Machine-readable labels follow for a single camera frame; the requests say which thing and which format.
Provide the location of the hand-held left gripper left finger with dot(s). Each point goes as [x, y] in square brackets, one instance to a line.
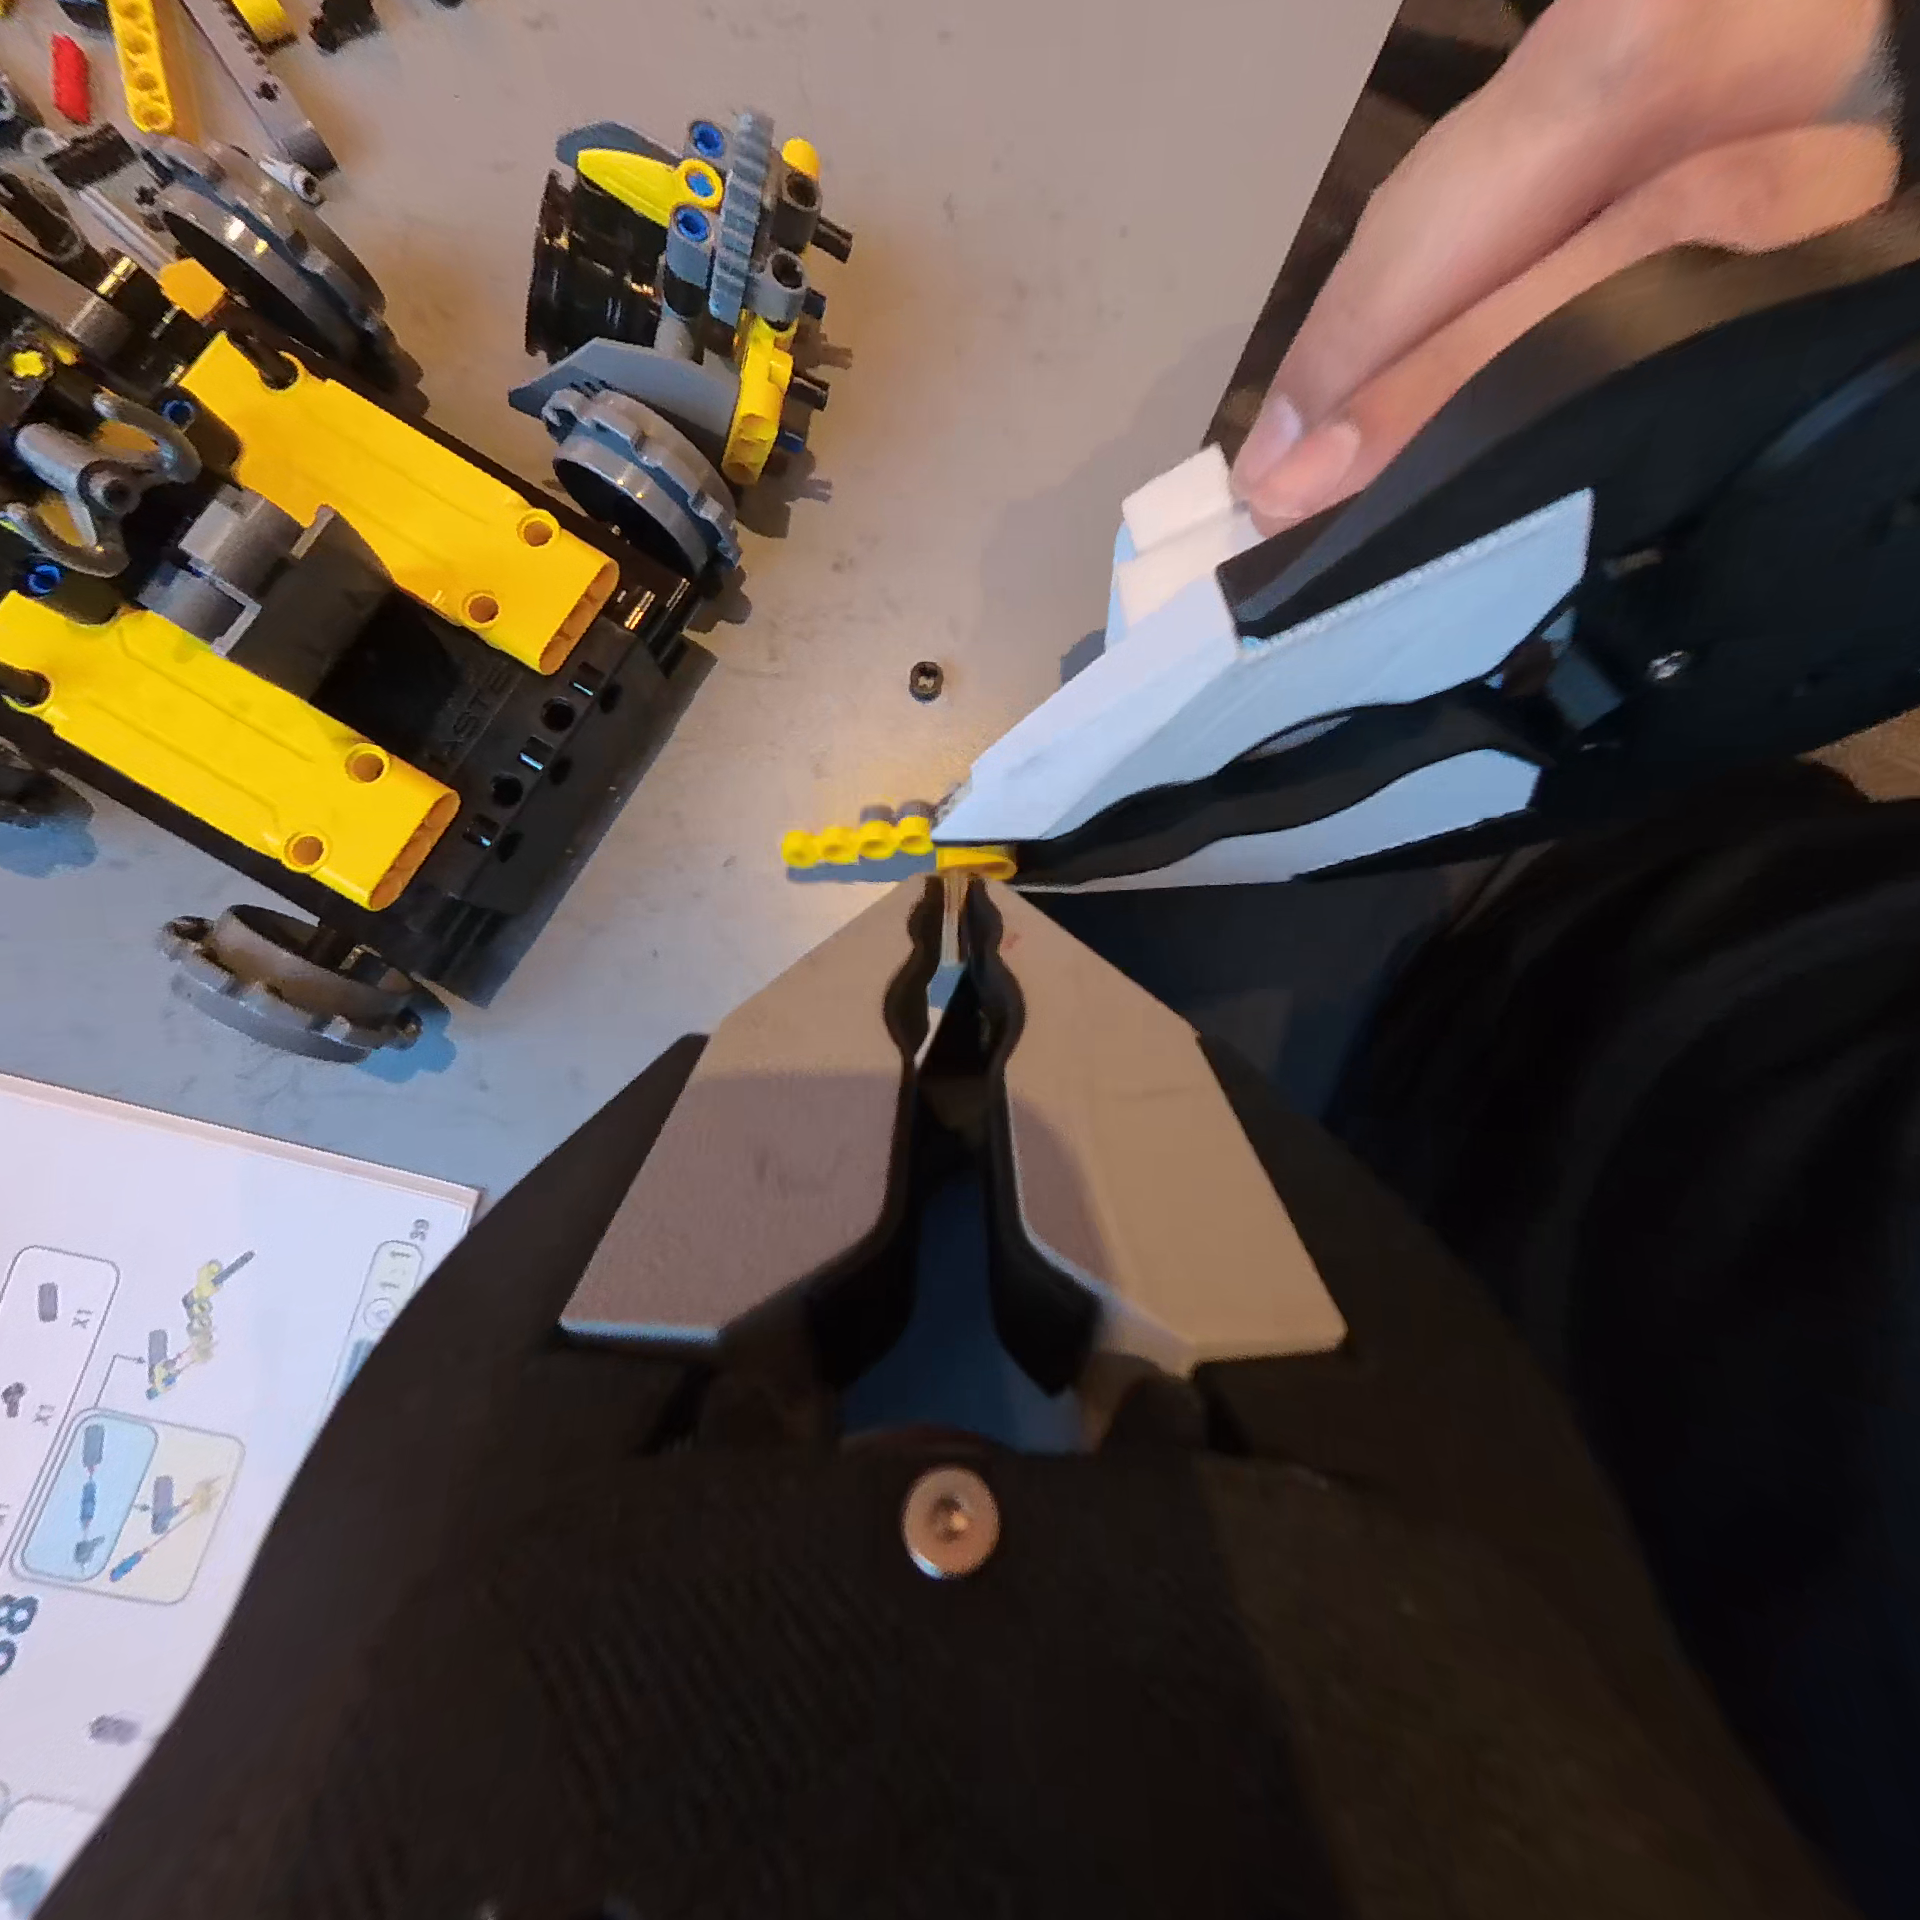
[751, 1170]

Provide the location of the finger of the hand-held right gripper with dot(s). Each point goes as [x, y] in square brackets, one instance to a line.
[1352, 826]
[1352, 645]

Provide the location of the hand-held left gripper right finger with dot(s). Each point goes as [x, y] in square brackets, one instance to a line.
[1155, 1201]

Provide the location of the small yellow toy beam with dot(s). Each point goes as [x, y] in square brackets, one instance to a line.
[855, 850]

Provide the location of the pile of toy parts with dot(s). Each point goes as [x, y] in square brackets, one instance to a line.
[142, 59]

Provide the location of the grey desk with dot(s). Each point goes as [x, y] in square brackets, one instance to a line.
[1052, 300]

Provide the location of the person's right hand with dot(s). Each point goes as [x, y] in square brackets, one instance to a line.
[1562, 181]

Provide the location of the white instruction booklet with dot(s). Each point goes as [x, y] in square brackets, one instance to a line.
[182, 1321]

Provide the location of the yellow grey wheel assembly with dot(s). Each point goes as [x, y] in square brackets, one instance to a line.
[706, 256]

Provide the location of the yellow black toy vehicle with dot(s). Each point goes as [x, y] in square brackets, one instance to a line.
[331, 481]

